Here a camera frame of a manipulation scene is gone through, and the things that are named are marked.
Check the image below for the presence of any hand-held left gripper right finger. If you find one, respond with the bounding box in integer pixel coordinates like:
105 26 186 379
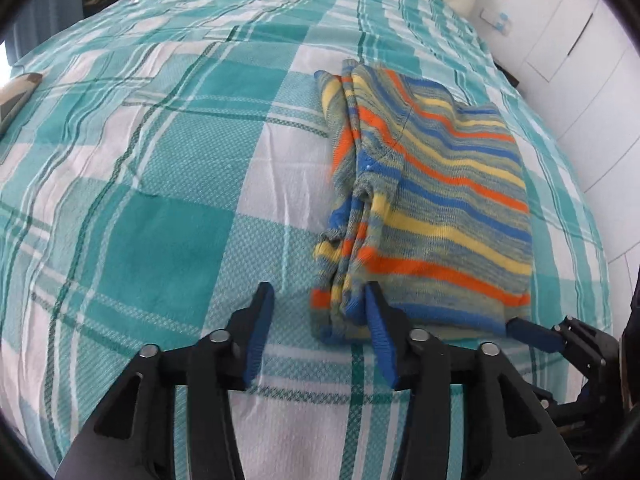
364 282 584 480

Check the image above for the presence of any teal plaid blanket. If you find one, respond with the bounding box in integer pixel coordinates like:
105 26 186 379
0 0 613 480

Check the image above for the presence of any beige patterned pillow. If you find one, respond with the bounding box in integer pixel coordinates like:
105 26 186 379
0 72 44 137

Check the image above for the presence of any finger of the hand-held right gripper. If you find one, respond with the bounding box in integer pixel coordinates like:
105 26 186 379
506 316 621 376

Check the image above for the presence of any white wall socket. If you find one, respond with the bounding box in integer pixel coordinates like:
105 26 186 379
479 7 514 37

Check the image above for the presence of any striped knit sweater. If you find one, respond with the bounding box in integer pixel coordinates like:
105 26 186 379
309 59 534 345

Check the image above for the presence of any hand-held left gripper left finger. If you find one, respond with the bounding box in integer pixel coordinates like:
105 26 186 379
54 282 276 480

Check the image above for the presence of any white wardrobe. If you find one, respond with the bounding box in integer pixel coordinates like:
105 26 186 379
452 0 640 271

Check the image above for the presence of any grey curtain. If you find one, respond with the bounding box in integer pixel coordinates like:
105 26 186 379
11 0 85 67

